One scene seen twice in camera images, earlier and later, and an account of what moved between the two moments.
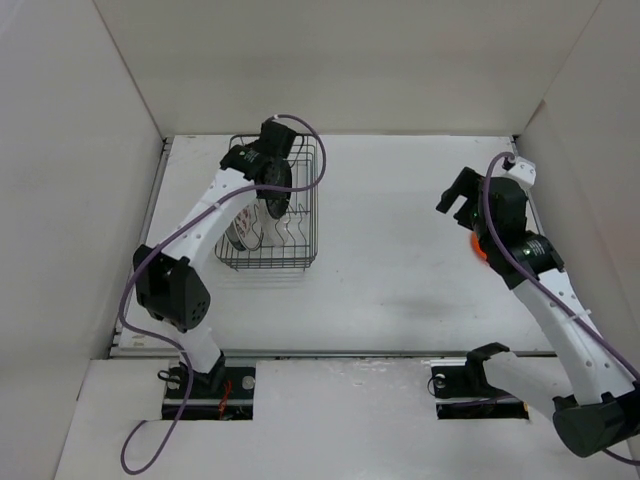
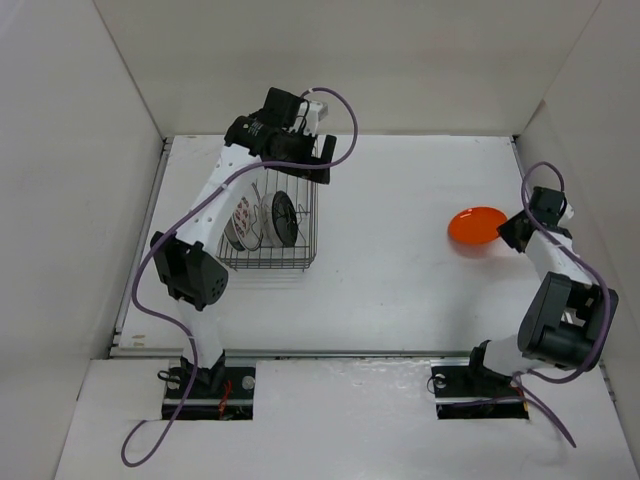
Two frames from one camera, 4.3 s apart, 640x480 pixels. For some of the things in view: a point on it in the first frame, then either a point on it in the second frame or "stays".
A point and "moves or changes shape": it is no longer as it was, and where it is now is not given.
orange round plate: (476, 247) moves or changes shape
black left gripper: (272, 194) → (309, 143)
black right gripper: (467, 184) → (505, 230)
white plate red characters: (249, 226) stays
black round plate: (274, 169) moves or changes shape
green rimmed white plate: (234, 237) stays
